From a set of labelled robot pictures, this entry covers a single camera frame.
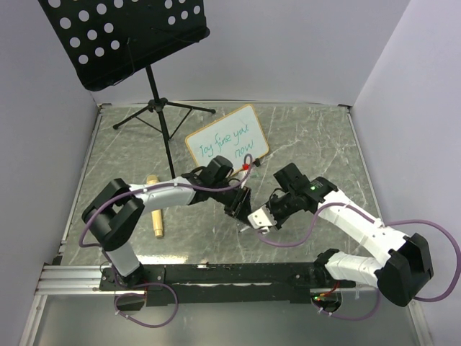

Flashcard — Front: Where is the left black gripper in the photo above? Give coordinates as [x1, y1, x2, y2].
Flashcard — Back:
[210, 181, 254, 227]

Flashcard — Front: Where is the yellow framed whiteboard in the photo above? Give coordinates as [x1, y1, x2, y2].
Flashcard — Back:
[185, 104, 269, 173]

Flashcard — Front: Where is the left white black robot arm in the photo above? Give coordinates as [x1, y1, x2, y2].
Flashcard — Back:
[81, 156, 251, 290]

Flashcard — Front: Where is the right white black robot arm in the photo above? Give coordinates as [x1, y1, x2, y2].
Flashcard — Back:
[267, 163, 434, 307]

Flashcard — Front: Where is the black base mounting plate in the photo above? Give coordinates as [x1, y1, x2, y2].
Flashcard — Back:
[99, 262, 356, 306]

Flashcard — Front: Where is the wooden toy microphone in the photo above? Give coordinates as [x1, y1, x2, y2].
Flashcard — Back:
[146, 174, 164, 239]

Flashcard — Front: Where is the black perforated music stand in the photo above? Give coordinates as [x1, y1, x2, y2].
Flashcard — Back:
[37, 0, 217, 179]

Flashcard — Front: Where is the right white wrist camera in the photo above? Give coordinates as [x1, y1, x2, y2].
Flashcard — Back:
[248, 205, 277, 234]

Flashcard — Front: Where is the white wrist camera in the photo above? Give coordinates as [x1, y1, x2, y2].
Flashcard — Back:
[248, 205, 277, 234]
[240, 163, 252, 188]

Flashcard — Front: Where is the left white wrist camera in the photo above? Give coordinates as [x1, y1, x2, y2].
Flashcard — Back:
[240, 163, 252, 188]

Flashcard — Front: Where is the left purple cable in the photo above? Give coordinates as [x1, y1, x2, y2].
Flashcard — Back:
[78, 153, 255, 328]

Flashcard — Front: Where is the aluminium extrusion rail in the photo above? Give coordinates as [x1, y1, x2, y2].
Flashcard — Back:
[35, 265, 109, 296]

